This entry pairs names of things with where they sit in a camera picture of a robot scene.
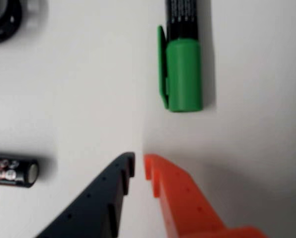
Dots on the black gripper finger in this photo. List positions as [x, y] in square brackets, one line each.
[96, 203]

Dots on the black AA battery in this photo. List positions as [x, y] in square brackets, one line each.
[11, 171]

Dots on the green marker with black barrel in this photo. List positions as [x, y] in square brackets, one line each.
[185, 74]

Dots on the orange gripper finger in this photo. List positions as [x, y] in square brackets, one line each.
[182, 205]

